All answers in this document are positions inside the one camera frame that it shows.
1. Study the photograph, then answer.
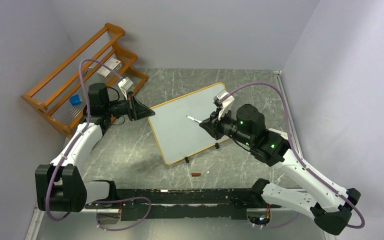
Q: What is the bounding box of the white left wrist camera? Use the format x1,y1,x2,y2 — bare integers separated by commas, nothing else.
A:
117,77,133,100

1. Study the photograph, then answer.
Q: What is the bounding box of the yellow framed whiteboard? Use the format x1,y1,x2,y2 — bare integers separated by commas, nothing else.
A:
148,82,229,165

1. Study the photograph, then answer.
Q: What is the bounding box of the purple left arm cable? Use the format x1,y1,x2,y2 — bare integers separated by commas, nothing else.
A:
44,58,127,222

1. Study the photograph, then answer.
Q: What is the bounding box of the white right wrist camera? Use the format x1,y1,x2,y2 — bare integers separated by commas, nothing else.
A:
213,89,235,120

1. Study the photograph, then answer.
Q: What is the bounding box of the orange wooden rack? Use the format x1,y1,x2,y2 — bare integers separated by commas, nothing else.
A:
21,22,149,140

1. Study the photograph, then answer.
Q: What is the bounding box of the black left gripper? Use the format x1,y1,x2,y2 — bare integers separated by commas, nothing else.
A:
104,91,155,122

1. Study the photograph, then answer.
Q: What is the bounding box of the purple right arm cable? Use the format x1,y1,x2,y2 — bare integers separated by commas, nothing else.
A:
219,81,366,229

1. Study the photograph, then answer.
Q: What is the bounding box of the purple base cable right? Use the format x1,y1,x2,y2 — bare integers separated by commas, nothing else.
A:
251,211,301,230

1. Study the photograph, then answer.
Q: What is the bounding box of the grey cardboard box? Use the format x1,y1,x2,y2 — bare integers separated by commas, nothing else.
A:
96,57,122,80

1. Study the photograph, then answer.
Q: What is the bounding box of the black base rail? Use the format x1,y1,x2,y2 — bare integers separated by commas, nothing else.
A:
85,178,269,221

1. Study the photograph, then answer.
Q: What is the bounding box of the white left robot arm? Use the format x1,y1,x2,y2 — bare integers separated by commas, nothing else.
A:
35,83,156,213

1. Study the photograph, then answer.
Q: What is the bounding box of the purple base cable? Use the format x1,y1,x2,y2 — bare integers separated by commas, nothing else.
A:
251,211,301,230
92,196,152,232

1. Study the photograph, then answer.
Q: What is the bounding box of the blue cube block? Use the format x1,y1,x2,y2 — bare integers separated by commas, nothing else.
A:
68,94,83,106

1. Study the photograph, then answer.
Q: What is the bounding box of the white marker pen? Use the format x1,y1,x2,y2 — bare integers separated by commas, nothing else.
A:
186,115,202,124

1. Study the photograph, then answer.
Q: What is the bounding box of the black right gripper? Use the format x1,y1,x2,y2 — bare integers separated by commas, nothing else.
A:
199,105,253,147

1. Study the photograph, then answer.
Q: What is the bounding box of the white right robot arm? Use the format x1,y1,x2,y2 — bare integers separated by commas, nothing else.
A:
198,104,361,236

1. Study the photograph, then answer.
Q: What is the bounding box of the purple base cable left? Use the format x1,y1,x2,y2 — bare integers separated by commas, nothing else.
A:
92,196,152,232

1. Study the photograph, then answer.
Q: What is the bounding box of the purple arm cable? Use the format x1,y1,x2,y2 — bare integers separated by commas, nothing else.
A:
219,81,366,229
44,58,127,222

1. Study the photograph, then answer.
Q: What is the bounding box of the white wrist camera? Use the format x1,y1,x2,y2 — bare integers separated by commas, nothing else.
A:
213,89,235,120
117,77,133,100

